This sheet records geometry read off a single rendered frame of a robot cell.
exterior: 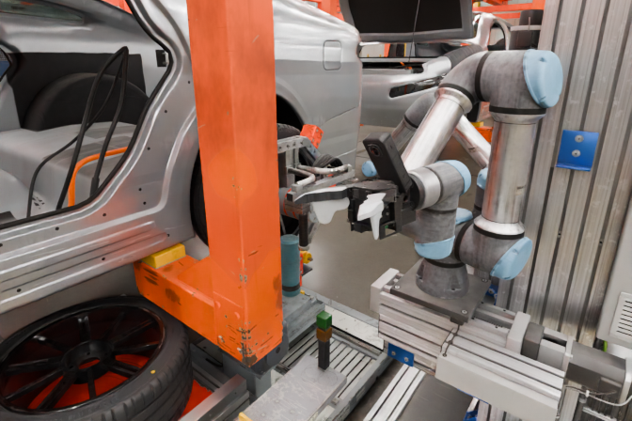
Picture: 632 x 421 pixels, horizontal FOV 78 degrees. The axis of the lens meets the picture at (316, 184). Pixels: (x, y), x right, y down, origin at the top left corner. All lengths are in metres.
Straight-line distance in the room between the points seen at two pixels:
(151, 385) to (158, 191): 0.65
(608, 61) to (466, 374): 0.80
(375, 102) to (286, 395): 3.20
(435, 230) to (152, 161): 1.07
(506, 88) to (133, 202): 1.23
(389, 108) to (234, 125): 3.12
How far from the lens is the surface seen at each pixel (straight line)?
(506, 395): 1.11
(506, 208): 1.01
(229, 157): 1.05
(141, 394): 1.41
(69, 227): 1.46
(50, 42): 3.24
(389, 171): 0.66
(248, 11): 1.06
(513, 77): 0.94
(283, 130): 1.73
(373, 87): 4.09
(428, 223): 0.79
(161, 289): 1.63
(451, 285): 1.17
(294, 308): 2.10
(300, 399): 1.36
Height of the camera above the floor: 1.44
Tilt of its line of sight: 18 degrees down
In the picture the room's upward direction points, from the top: straight up
